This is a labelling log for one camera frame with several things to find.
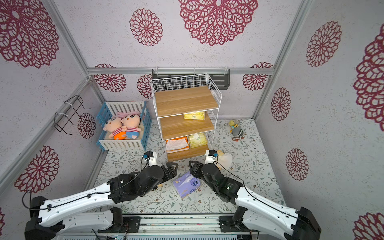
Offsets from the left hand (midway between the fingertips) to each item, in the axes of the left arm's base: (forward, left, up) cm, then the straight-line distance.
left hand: (172, 168), depth 70 cm
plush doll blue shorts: (+37, +30, -6) cm, 48 cm away
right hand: (+5, -11, -6) cm, 13 cm away
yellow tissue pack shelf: (+29, -12, +6) cm, 32 cm away
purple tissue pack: (-2, -6, -16) cm, 17 cm away
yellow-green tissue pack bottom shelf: (+28, -13, -16) cm, 35 cm away
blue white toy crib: (+29, +44, -15) cm, 55 cm away
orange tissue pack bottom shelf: (+24, 0, -15) cm, 28 cm away
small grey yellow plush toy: (+37, -41, -18) cm, 58 cm away
